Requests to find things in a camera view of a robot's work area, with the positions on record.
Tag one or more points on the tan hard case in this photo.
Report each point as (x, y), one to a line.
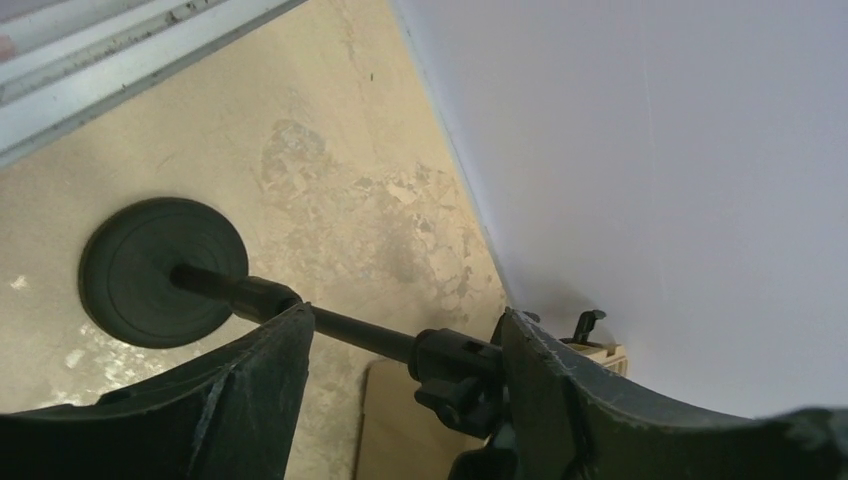
(612, 356)

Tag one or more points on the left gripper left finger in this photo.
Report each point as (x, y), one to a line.
(228, 414)

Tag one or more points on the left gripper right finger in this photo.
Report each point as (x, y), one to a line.
(575, 419)

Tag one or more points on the shock mount stand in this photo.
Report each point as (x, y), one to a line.
(167, 271)

